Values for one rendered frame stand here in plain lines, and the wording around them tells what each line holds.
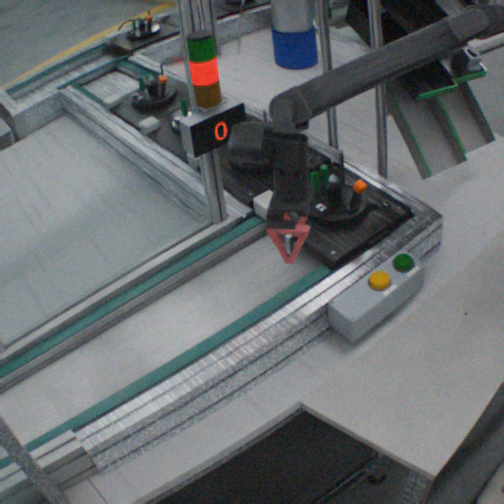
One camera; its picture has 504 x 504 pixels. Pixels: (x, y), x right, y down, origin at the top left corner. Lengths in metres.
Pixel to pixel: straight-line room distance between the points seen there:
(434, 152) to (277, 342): 0.60
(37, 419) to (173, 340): 0.34
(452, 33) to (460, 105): 0.65
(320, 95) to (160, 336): 0.54
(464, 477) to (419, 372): 0.92
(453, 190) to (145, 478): 1.05
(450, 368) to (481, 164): 0.73
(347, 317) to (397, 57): 0.49
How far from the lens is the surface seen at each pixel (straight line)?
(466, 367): 1.25
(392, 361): 1.25
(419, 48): 1.00
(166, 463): 1.15
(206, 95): 1.19
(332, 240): 1.32
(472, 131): 1.62
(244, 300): 1.29
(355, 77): 1.02
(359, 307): 1.20
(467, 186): 1.69
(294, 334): 1.20
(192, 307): 1.30
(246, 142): 1.09
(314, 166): 1.52
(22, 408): 1.24
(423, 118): 1.51
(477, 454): 2.14
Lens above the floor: 1.83
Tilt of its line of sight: 41 degrees down
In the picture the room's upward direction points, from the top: 8 degrees counter-clockwise
